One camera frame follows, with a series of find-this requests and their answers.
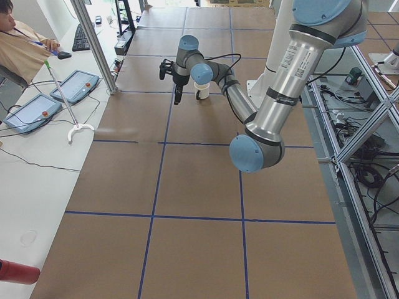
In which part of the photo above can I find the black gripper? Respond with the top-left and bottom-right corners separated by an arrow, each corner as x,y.
174,82 -> 186,105

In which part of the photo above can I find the white smiley mug black handle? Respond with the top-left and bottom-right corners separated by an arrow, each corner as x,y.
194,82 -> 210,100

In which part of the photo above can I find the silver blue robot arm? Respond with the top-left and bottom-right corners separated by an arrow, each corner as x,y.
171,1 -> 368,173

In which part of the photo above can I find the far blue teach pendant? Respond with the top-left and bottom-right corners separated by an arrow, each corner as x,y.
58,70 -> 100,105

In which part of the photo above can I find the blue teach pendant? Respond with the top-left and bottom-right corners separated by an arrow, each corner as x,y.
58,70 -> 100,105
3,93 -> 62,133

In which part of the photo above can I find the white reacher grabber stick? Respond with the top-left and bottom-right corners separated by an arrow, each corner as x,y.
44,60 -> 94,145

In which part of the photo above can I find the black keyboard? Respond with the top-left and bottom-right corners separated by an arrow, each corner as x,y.
72,24 -> 90,52

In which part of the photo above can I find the black computer mouse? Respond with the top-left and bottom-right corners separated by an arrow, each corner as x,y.
57,51 -> 72,60

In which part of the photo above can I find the near blue teach pendant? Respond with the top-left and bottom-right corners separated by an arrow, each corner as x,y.
3,93 -> 62,133

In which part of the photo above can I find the person in beige shirt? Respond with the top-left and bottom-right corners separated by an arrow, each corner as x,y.
1,1 -> 60,83

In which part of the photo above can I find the green power drill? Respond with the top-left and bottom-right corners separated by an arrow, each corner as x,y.
344,67 -> 362,86

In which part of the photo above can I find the red cylinder bottle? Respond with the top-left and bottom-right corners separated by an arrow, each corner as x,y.
1,260 -> 41,285

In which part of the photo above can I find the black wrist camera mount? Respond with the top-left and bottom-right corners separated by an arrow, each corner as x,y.
159,59 -> 175,80

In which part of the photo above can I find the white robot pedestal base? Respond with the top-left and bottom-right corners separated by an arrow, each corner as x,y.
247,0 -> 294,108

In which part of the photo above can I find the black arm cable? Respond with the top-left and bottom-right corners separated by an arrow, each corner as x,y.
202,53 -> 347,94

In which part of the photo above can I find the aluminium frame post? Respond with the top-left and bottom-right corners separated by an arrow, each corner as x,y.
70,0 -> 117,95

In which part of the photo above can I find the black pendant cable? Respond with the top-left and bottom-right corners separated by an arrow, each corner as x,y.
0,80 -> 108,172

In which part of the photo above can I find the aluminium side frame rail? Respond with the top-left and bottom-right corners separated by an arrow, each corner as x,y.
302,47 -> 398,298

